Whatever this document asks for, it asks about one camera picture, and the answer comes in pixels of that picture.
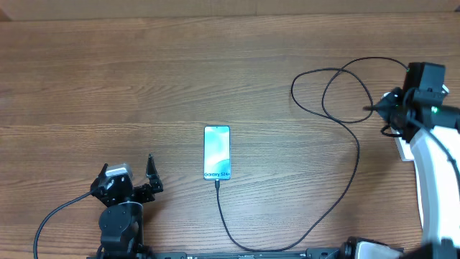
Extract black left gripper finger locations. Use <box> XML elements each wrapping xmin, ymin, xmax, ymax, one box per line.
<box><xmin>146</xmin><ymin>153</ymin><xmax>161</xmax><ymax>187</ymax></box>
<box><xmin>93</xmin><ymin>163</ymin><xmax>108</xmax><ymax>187</ymax></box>

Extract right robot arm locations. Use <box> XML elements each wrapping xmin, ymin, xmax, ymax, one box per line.
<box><xmin>371</xmin><ymin>62</ymin><xmax>459</xmax><ymax>258</ymax></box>

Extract Samsung Galaxy smartphone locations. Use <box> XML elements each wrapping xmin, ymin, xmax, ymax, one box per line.
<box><xmin>203</xmin><ymin>125</ymin><xmax>231</xmax><ymax>181</ymax></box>

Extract cardboard wall panel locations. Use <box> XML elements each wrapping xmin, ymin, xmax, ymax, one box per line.
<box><xmin>1</xmin><ymin>0</ymin><xmax>459</xmax><ymax>22</ymax></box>

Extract white power strip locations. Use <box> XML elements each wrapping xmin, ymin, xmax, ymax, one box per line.
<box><xmin>381</xmin><ymin>91</ymin><xmax>416</xmax><ymax>162</ymax></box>

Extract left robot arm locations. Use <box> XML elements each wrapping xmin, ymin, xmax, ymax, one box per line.
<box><xmin>90</xmin><ymin>155</ymin><xmax>163</xmax><ymax>258</ymax></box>

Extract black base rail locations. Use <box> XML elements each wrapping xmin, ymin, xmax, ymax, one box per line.
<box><xmin>86</xmin><ymin>246</ymin><xmax>403</xmax><ymax>259</ymax></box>

